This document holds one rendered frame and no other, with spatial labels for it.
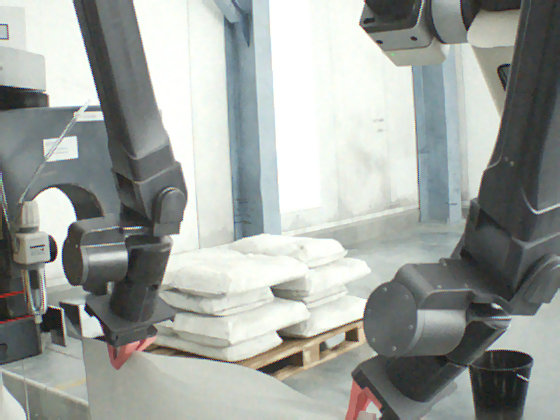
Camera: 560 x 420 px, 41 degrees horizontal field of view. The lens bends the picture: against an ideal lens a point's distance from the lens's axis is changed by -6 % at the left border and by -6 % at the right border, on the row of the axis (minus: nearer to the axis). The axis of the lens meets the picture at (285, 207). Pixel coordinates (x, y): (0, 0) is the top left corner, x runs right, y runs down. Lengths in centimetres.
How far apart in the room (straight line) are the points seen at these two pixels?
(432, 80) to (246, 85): 323
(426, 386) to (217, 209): 629
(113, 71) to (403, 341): 42
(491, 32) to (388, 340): 53
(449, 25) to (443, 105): 843
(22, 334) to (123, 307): 18
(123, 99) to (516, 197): 43
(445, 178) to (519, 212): 896
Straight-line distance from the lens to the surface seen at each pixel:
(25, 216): 98
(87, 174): 109
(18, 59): 102
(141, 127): 84
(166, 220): 86
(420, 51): 109
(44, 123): 105
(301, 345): 414
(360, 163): 855
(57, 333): 110
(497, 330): 63
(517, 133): 55
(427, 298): 56
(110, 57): 80
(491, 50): 98
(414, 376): 66
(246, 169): 702
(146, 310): 93
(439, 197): 959
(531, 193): 56
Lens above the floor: 129
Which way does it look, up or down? 6 degrees down
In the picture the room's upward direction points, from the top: 3 degrees counter-clockwise
